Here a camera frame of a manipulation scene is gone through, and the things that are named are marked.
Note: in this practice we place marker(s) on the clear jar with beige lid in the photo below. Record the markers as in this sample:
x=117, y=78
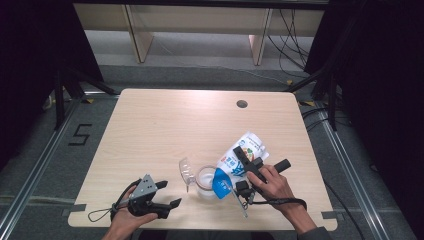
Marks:
x=205, y=183

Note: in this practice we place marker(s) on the black metal stand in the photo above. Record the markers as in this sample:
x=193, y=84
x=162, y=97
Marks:
x=59, y=100
x=332, y=100

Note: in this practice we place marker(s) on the person's right hand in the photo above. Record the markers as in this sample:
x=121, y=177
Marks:
x=275, y=186

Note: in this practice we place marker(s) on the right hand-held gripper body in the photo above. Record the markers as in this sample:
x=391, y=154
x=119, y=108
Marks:
x=244, y=190

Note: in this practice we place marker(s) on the white and blue pouch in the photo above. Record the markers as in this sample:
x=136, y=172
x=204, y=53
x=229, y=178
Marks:
x=230, y=162

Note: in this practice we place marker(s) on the person's left hand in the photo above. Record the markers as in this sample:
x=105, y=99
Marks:
x=125, y=223

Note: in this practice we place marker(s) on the metal floor rail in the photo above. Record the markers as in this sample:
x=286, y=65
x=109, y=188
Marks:
x=40, y=163
x=346, y=173

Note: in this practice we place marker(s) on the black frame beam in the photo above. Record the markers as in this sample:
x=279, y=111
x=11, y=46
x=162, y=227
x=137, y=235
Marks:
x=200, y=2

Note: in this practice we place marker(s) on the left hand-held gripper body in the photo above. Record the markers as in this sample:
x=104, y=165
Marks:
x=144, y=186

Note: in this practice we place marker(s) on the black curtain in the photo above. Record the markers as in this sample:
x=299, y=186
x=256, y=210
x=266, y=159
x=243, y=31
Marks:
x=383, y=83
x=26, y=66

